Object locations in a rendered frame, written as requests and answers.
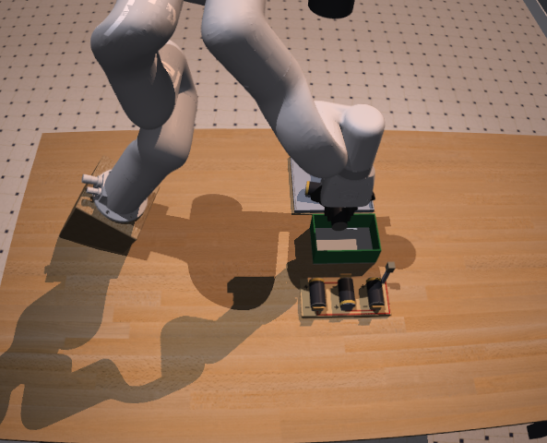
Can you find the black and orange battery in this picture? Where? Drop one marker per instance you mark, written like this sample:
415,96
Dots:
339,219
311,187
346,291
375,291
317,292

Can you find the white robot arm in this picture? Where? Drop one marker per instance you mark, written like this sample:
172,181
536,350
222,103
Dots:
147,71

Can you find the green open-top box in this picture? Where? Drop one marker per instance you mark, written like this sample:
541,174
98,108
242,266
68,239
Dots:
359,243

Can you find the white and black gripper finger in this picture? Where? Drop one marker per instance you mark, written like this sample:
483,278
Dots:
350,211
315,196

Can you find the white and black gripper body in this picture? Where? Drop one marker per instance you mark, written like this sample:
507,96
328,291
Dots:
338,192

